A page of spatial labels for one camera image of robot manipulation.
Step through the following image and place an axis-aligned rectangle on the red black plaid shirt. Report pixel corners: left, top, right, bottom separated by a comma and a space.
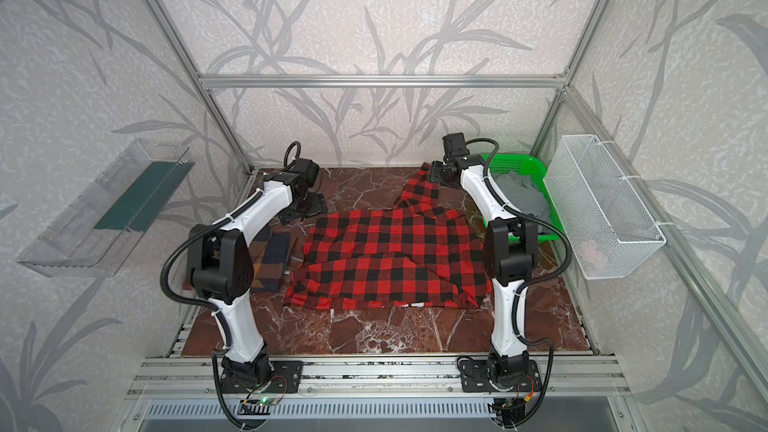
285, 164, 492, 310

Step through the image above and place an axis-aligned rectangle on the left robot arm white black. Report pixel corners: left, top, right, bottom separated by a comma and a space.
187, 158, 327, 385

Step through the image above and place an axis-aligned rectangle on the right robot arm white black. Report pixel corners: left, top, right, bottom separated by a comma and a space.
429, 133, 539, 392

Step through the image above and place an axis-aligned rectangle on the folded multicolour plaid shirt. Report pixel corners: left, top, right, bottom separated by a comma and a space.
249, 230, 295, 292

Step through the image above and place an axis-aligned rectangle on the grey shirt in basket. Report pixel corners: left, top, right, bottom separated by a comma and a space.
494, 170, 551, 223

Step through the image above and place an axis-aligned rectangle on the green plastic basket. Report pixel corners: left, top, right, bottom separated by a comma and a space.
479, 153, 563, 243

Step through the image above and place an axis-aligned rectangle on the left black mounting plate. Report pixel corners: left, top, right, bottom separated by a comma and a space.
220, 358, 304, 394

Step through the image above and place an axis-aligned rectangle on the black mounting plate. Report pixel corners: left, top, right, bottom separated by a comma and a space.
456, 356, 543, 394
220, 358, 304, 394

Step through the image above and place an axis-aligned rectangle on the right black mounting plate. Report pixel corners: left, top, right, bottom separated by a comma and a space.
456, 356, 543, 394

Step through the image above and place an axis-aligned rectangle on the left black corrugated cable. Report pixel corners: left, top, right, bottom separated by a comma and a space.
158, 140, 303, 427

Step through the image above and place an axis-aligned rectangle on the black corrugated cable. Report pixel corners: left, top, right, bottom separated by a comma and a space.
158, 140, 303, 427
464, 136, 574, 427

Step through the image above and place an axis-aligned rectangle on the white wire mesh basket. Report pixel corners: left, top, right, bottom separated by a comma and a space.
544, 134, 666, 281

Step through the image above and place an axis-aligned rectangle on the clear plastic wall tray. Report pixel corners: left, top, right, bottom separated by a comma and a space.
17, 139, 195, 278

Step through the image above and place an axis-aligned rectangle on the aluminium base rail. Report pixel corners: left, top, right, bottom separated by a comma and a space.
126, 354, 631, 399

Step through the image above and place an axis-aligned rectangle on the right black corrugated cable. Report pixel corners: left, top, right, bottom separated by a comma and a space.
464, 136, 574, 427

